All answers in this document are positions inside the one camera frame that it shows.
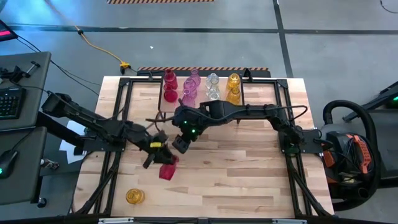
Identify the yellow ribbed glass vase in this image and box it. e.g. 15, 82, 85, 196
226, 86, 243, 106

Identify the black computer mouse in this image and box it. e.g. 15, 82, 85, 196
0, 149, 19, 180

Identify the black equipment stand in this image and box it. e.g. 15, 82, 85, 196
341, 80, 398, 124

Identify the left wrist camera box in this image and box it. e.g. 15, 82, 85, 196
154, 129, 169, 144

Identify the black keyboard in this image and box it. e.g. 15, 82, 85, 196
0, 86, 27, 121

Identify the pink twisted glass bottle vase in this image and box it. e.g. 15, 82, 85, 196
189, 68, 201, 83

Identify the red flared square glass vase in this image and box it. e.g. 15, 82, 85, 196
159, 157, 180, 181

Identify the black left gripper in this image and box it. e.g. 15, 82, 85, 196
141, 133, 180, 170

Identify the silver metal bracket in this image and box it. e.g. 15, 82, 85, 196
98, 217, 135, 224
272, 218, 308, 224

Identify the yellow extension cable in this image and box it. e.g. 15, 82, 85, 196
43, 0, 131, 70

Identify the red ribbed cylinder glass vase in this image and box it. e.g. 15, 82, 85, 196
163, 83, 179, 104

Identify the white paper sheet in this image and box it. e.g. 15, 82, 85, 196
58, 119, 91, 165

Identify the black desk clamp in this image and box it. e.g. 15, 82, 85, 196
0, 60, 41, 83

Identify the clear faceted glass vase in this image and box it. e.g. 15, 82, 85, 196
205, 82, 221, 96

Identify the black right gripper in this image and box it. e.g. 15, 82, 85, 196
172, 104, 208, 140

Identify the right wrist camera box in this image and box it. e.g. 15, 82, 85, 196
172, 134, 191, 155

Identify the small black monitor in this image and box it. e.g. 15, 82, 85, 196
0, 20, 19, 42

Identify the grey desk top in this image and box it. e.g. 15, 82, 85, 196
0, 126, 48, 206
0, 51, 52, 131

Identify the small dark bottle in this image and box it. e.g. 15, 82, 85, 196
39, 158, 60, 171

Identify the black table rig frame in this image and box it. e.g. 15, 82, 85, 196
70, 76, 335, 224

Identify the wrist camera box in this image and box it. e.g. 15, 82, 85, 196
154, 129, 169, 144
172, 134, 191, 155

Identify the dark red glass vase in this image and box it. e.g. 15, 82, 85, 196
164, 68, 178, 90

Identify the black orange shop vacuum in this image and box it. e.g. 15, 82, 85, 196
320, 99, 385, 212

